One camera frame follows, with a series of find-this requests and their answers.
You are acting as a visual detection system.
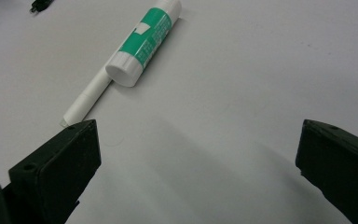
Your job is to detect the black pen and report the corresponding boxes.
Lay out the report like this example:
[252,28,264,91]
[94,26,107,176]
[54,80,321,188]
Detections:
[29,0,55,14]

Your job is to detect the green and white glue stick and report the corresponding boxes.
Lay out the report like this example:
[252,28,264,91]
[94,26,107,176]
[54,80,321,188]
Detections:
[104,0,183,88]

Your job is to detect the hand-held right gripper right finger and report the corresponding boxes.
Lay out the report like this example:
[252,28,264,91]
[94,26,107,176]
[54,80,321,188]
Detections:
[295,119,358,224]

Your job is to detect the white pen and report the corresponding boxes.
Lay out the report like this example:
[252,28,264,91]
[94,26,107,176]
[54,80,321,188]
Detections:
[59,50,122,128]

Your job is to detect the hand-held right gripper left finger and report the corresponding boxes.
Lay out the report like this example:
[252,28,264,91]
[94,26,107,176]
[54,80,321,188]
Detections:
[3,119,103,224]

